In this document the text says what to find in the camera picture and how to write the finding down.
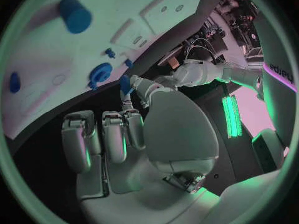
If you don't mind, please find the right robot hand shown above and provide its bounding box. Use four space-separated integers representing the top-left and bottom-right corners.
60 74 222 224

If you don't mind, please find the blue peg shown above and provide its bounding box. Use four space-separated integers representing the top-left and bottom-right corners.
8 72 21 94
118 74 135 96

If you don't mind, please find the white task board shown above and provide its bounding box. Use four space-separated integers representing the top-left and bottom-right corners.
1 0 207 140

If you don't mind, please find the glowing light bar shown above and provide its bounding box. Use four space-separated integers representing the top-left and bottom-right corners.
221 95 244 139

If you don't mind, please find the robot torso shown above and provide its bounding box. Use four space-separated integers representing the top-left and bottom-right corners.
250 2 299 172

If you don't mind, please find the cluttered workshop rack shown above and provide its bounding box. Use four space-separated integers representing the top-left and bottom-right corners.
202 0 263 60

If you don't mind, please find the large blue cylinder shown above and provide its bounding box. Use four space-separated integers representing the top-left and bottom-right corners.
58 0 93 35

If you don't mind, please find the white cable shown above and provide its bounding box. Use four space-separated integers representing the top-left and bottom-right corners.
185 37 214 60
193 45 226 63

